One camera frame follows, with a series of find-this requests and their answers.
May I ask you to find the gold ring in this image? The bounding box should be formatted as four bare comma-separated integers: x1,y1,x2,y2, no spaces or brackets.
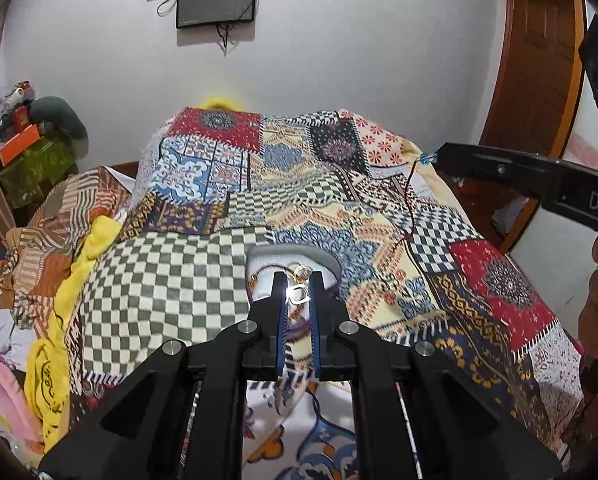
287,264,314,307

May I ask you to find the red beaded necklace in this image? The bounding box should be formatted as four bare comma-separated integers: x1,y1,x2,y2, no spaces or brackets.
389,152,439,256

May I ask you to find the white round jewelry dish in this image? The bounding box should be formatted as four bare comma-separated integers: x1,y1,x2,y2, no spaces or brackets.
246,244,342,302

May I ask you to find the brown wooden door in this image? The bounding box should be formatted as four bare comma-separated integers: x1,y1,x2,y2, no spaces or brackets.
448,0,588,254

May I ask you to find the patchwork patterned bedspread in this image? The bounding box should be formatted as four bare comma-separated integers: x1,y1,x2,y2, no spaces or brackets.
69,108,582,452

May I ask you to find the yellow cloth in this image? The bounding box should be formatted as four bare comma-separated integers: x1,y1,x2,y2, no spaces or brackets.
24,216,121,451

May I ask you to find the yellow plush behind bed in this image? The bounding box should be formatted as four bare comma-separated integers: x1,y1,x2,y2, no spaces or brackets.
197,94,243,112

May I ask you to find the brown striped blanket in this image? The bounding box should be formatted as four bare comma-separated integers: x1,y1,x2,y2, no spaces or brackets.
0,167,130,337

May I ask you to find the pink cloth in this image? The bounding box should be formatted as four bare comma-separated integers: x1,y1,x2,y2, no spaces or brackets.
0,358,42,442

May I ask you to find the green patterned bag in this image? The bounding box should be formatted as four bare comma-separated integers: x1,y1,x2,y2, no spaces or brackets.
0,136,77,209

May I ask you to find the dark grey pillow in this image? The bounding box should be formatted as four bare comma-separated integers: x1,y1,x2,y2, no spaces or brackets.
30,96,89,159

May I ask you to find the orange box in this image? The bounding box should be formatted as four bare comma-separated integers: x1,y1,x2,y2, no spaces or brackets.
0,125,40,166

